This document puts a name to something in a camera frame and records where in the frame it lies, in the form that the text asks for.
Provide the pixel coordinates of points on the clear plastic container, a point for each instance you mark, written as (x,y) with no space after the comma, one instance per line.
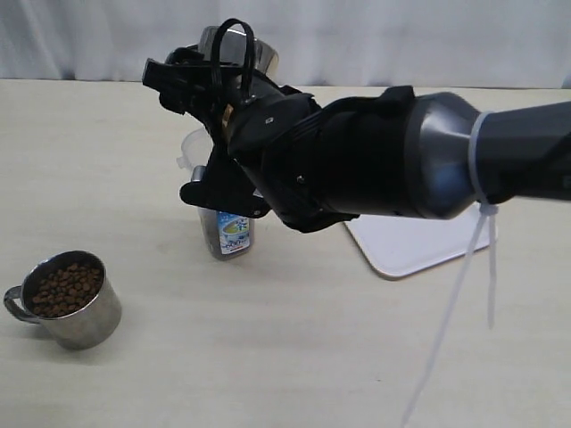
(226,235)

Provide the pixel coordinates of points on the white backdrop curtain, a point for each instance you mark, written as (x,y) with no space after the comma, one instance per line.
(337,43)

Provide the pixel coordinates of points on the steel mug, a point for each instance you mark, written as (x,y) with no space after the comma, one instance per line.
(233,46)
(81,330)

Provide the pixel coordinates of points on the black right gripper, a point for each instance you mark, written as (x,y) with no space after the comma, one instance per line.
(239,106)

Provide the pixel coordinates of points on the white plastic tray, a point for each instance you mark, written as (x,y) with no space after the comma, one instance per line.
(399,247)

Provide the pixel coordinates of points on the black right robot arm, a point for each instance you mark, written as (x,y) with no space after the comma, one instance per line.
(275,149)

